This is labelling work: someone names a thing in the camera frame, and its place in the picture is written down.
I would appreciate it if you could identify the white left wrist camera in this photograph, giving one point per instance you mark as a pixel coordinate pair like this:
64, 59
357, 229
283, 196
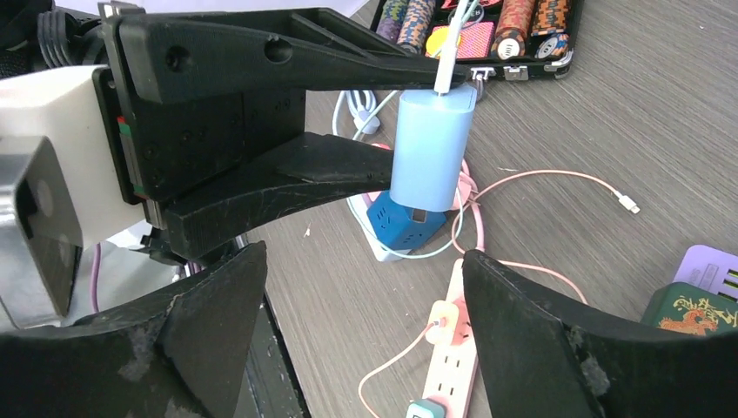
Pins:
59, 190

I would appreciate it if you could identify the light blue charger plug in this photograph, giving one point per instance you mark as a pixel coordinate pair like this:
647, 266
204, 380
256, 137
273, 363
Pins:
429, 146

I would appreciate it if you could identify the teal charger plug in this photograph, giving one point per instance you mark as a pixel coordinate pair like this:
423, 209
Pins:
425, 408

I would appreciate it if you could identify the pink power strip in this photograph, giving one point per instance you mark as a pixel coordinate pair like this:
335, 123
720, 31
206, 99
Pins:
452, 369

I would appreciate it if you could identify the orange pink charger plug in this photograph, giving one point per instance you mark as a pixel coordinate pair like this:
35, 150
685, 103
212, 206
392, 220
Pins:
449, 323

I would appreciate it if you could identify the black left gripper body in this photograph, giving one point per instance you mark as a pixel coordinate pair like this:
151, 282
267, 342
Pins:
161, 152

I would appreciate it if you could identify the purple power strip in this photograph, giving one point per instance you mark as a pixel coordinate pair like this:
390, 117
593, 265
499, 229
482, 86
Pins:
710, 269

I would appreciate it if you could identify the dark blue cube socket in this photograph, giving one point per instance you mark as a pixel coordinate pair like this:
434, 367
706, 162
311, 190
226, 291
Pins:
399, 227

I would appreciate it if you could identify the dark green cube socket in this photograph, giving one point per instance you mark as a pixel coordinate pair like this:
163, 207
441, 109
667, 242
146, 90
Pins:
687, 309

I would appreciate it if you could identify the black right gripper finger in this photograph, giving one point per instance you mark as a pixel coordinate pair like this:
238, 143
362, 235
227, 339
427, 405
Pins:
180, 57
309, 170

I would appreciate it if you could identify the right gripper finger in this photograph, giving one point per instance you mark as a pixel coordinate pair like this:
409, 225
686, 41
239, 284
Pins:
177, 352
543, 354

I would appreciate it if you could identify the black chip case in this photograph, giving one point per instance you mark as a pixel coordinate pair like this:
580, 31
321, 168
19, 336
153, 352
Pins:
511, 40

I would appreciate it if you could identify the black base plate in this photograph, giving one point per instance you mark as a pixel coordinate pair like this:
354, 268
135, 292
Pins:
270, 386

